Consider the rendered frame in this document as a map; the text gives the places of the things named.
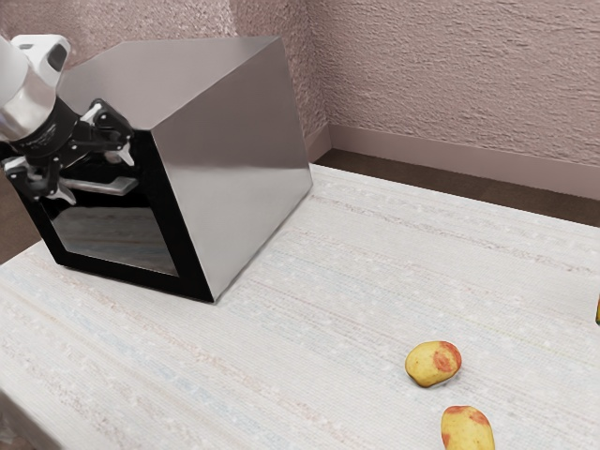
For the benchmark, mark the silver oven with black front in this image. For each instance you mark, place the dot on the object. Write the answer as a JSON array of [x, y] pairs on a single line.
[[220, 154]]

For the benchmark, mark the yellow green item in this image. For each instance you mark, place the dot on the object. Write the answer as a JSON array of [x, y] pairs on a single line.
[[598, 310]]

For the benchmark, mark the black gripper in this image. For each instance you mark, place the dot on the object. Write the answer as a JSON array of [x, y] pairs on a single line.
[[49, 133]]

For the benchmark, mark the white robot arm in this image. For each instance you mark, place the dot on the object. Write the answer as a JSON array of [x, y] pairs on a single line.
[[25, 89]]

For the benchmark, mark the yellow fruit with red patch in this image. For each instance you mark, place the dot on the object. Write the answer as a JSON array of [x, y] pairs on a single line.
[[432, 364], [467, 429]]

